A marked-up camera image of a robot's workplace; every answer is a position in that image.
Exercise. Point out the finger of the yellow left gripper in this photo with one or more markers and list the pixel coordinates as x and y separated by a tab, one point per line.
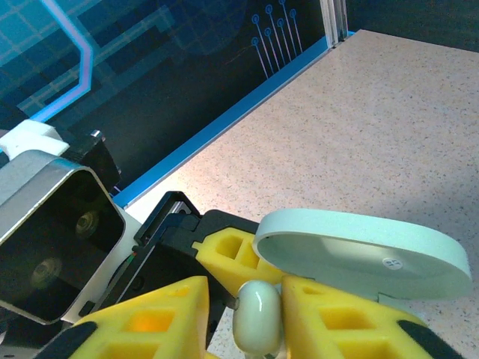
209	258

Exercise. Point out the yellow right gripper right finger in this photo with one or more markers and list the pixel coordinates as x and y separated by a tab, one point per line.
299	336

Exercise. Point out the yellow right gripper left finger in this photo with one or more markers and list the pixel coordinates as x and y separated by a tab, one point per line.
179	299

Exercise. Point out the pastel earbud charging case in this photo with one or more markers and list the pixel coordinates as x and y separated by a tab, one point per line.
355	232

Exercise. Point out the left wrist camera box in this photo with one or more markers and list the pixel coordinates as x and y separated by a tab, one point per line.
56	232

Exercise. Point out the aluminium frame post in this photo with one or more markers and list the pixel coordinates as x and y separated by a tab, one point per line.
335	22

